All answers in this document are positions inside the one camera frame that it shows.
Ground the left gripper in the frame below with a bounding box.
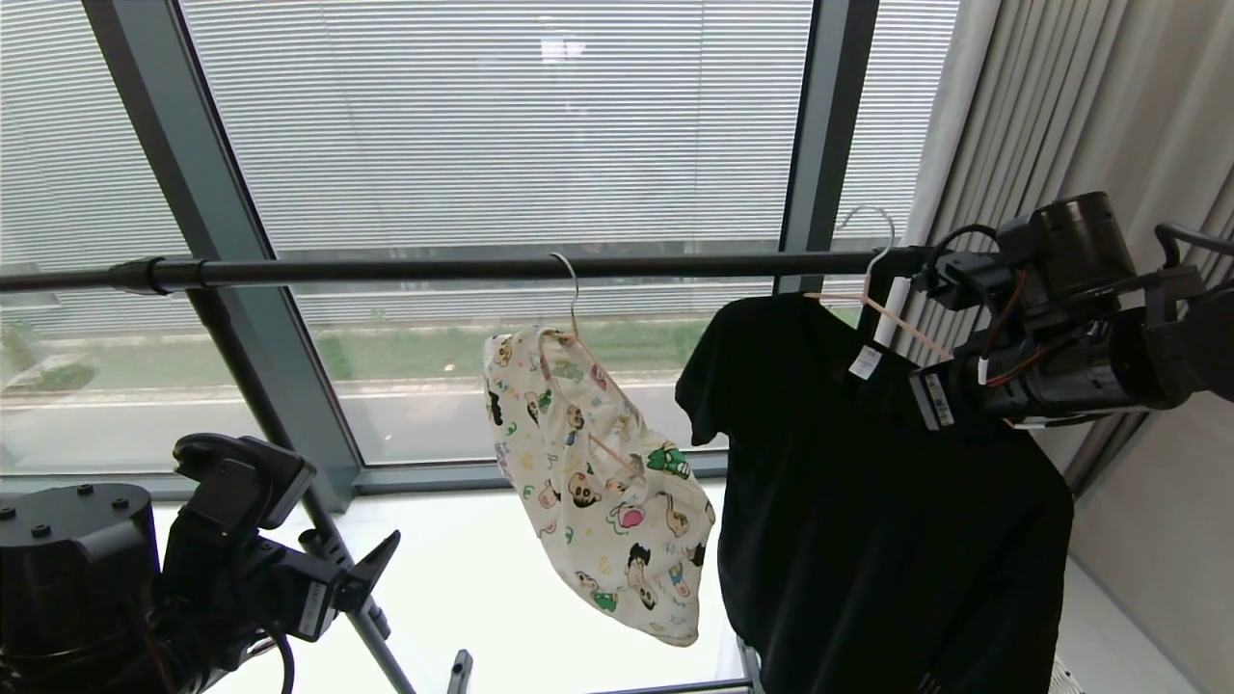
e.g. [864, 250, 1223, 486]
[234, 529, 403, 644]

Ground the cream printed garment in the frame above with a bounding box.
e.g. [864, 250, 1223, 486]
[481, 325, 718, 650]

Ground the beige curtain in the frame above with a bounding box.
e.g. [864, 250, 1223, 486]
[872, 0, 1234, 494]

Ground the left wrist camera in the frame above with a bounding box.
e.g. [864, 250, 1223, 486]
[172, 433, 318, 581]

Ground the pink clothes hanger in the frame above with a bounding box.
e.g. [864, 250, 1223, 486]
[803, 204, 957, 365]
[538, 252, 645, 479]

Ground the black garment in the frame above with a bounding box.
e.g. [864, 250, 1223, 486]
[673, 291, 1077, 694]

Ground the window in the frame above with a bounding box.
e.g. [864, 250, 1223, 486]
[0, 0, 962, 500]

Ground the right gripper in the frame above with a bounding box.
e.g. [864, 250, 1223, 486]
[906, 326, 1198, 435]

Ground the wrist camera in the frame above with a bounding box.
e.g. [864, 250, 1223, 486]
[172, 433, 318, 581]
[924, 249, 1025, 312]

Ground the black clothes rack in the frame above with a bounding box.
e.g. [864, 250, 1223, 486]
[0, 246, 948, 694]

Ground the black cable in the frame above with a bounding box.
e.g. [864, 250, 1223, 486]
[255, 625, 297, 694]
[937, 223, 1004, 263]
[1153, 223, 1234, 263]

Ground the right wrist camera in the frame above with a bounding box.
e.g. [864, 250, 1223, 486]
[924, 249, 1025, 312]

